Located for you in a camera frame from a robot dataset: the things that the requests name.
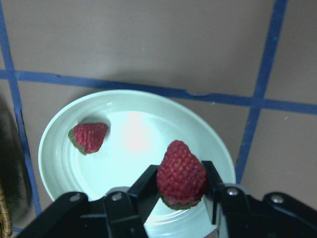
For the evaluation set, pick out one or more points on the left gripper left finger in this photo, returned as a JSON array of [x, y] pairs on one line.
[[144, 193]]

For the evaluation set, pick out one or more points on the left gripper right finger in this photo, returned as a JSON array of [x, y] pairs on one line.
[[213, 190]]

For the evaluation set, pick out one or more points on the red strawberry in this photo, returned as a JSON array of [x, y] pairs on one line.
[[181, 177], [88, 137]]

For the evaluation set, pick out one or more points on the light green plate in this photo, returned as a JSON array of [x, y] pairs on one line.
[[141, 126]]

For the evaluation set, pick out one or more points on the brown wicker basket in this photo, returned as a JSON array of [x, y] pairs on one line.
[[5, 216]]

